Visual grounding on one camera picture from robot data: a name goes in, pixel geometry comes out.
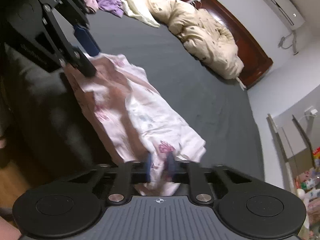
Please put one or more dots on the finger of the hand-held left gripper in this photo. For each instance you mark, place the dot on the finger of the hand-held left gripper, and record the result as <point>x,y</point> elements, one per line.
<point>77,60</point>
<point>87,41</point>

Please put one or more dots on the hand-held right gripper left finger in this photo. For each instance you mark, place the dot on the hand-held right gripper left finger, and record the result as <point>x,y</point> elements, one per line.
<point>149,168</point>

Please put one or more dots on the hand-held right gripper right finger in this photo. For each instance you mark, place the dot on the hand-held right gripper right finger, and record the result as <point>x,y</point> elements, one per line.
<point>171,167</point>

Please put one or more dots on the pink floral pajama pants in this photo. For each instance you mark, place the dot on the pink floral pajama pants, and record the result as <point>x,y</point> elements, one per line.
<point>140,110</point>

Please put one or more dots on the person's grey shorts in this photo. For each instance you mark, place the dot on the person's grey shorts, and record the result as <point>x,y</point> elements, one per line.
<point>37,100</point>

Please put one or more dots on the cream blanket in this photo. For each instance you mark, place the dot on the cream blanket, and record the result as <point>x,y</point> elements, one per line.
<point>140,10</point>

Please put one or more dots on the white power strip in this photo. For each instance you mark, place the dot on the white power strip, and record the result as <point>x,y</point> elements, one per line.
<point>196,0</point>

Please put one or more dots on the beige heart-print duvet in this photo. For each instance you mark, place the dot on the beige heart-print duvet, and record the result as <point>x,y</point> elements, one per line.
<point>205,35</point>

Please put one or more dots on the grey drawer cabinet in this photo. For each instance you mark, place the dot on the grey drawer cabinet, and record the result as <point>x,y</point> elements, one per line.
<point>292,145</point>

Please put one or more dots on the red yellow package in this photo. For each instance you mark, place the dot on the red yellow package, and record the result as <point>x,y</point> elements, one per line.
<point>316,155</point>

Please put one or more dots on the dark wooden headboard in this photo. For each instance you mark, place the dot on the dark wooden headboard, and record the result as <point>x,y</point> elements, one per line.
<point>245,40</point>

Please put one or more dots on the white air conditioner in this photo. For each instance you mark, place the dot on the white air conditioner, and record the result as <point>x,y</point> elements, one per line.
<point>277,0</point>

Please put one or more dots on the white wall charger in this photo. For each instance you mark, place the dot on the white wall charger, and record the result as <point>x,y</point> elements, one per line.
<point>310,112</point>

